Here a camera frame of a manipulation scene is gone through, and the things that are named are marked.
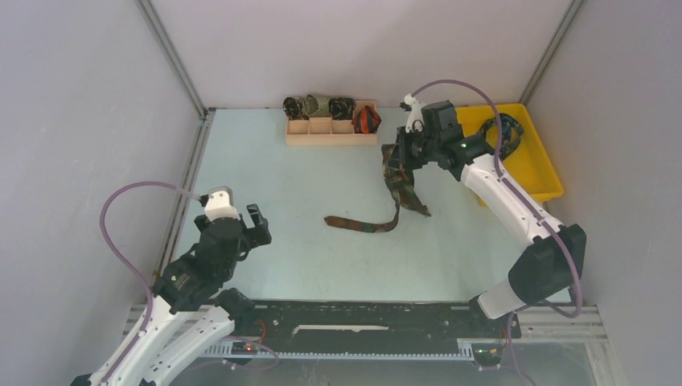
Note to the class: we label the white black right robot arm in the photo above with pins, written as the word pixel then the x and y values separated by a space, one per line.
pixel 553 253

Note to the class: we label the orange navy rolled tie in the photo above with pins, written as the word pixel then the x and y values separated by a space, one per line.
pixel 366 121

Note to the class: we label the yellow plastic tray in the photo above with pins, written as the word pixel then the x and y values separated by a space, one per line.
pixel 529 164

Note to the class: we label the dark patterned rolled tie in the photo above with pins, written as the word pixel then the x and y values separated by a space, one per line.
pixel 294 108

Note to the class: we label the olive green rolled tie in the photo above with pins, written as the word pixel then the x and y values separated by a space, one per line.
pixel 316 106

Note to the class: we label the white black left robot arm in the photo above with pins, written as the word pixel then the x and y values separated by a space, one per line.
pixel 190 308

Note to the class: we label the brown green patterned tie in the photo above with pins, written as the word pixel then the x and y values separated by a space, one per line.
pixel 400 184

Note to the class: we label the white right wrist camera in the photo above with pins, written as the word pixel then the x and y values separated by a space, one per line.
pixel 413 107

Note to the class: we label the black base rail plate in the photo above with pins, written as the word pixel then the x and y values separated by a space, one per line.
pixel 369 328

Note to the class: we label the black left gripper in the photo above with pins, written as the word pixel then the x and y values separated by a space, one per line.
pixel 257 235

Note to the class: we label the blue patterned tie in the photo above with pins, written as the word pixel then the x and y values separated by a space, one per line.
pixel 512 133

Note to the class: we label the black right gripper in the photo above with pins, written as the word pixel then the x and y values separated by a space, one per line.
pixel 403 140

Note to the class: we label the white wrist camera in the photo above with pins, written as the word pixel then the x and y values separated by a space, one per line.
pixel 219 205
pixel 413 107

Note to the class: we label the black green rolled tie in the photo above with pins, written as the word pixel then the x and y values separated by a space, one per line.
pixel 341 108

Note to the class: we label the wooden compartment box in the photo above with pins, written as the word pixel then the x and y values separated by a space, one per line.
pixel 325 131

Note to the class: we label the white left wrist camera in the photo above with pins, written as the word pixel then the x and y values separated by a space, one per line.
pixel 219 205

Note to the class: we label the aluminium frame rail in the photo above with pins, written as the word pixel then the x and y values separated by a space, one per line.
pixel 535 325

